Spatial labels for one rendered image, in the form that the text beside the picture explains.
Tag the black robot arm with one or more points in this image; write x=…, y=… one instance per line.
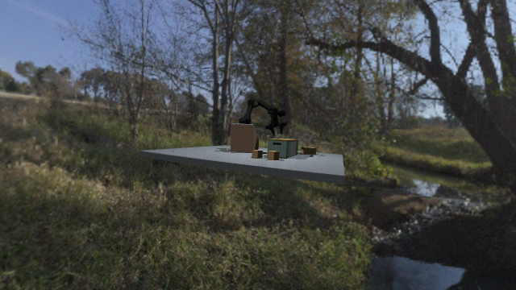
x=272, y=110

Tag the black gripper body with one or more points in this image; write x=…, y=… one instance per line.
x=275, y=123

